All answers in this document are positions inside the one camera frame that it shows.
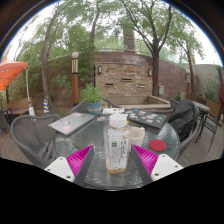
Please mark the wooden lamp post with globe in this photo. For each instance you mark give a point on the wooden lamp post with globe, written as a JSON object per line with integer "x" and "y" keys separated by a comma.
{"x": 188, "y": 85}
{"x": 75, "y": 83}

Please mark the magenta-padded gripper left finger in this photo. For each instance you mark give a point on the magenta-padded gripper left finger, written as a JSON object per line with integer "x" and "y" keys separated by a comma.
{"x": 78, "y": 160}

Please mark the black metal chair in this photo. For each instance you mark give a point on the black metal chair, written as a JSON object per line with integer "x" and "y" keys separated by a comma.
{"x": 213, "y": 126}

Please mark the yellow blue striped cone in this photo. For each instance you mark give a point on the yellow blue striped cone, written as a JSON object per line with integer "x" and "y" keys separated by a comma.
{"x": 46, "y": 106}

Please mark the white printed booklet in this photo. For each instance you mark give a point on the white printed booklet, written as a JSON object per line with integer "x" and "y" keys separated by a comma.
{"x": 112, "y": 110}

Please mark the white umbrella pole with base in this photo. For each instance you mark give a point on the white umbrella pole with base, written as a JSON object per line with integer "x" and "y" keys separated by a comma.
{"x": 31, "y": 110}

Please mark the grey wicker armchair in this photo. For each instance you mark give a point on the grey wicker armchair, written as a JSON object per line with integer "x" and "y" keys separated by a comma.
{"x": 188, "y": 144}
{"x": 28, "y": 131}
{"x": 78, "y": 108}

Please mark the clear plastic drink bottle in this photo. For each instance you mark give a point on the clear plastic drink bottle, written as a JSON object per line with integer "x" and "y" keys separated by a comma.
{"x": 117, "y": 146}

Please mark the dark round side table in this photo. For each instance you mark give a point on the dark round side table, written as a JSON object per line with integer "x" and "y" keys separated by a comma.
{"x": 202, "y": 107}

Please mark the small blue card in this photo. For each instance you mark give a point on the small blue card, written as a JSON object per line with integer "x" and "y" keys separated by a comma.
{"x": 102, "y": 118}

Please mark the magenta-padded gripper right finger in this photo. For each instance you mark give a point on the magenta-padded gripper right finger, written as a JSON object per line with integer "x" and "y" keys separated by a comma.
{"x": 146, "y": 159}

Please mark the green plant in blue pot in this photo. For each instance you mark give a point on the green plant in blue pot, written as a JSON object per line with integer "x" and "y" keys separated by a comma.
{"x": 92, "y": 96}

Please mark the closed red umbrella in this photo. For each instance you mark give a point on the closed red umbrella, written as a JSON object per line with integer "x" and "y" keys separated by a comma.
{"x": 221, "y": 90}

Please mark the orange patio umbrella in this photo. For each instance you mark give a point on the orange patio umbrella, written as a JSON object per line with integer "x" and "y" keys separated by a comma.
{"x": 10, "y": 73}

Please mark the silver laptop with stickers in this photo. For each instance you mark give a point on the silver laptop with stickers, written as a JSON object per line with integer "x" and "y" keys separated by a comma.
{"x": 71, "y": 123}

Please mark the black wall lamp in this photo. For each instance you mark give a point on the black wall lamp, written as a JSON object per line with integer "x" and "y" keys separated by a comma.
{"x": 150, "y": 72}
{"x": 100, "y": 69}

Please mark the grey wall box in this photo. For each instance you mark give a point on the grey wall box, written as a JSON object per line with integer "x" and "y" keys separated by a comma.
{"x": 161, "y": 90}

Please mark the wooden bench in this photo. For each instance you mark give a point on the wooden bench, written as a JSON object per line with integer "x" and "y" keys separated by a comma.
{"x": 16, "y": 106}

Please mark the black laptop with stickers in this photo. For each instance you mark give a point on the black laptop with stickers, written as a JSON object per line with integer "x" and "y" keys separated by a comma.
{"x": 146, "y": 118}

